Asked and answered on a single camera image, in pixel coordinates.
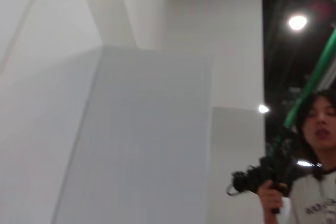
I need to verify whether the person's right hand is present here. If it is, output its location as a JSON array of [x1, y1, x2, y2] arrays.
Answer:
[[258, 182, 289, 214]]

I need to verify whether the green ceiling pipe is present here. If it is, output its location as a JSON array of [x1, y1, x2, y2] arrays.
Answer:
[[285, 28, 336, 132]]

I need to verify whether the strip ceiling light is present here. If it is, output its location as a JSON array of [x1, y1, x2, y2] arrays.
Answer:
[[295, 159, 323, 168]]

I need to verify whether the grey ceiling rail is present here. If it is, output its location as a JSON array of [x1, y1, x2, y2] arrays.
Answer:
[[314, 56, 336, 91]]

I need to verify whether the dark-haired person in white shirt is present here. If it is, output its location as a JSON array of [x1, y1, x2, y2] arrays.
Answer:
[[258, 90, 336, 224]]

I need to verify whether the round ceiling lamp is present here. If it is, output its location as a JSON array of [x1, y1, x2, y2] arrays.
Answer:
[[288, 15, 308, 31]]

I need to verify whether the black teleoperation handle controller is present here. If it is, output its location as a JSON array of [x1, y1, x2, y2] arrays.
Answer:
[[226, 125, 302, 214]]

